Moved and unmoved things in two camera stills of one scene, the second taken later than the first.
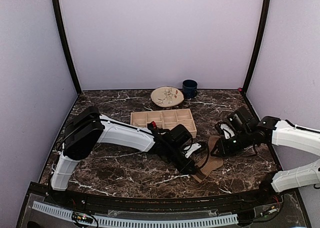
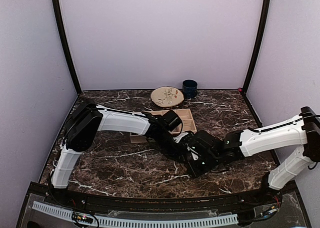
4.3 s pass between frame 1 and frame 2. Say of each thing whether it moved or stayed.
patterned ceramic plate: stayed
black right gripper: moved
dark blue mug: stayed
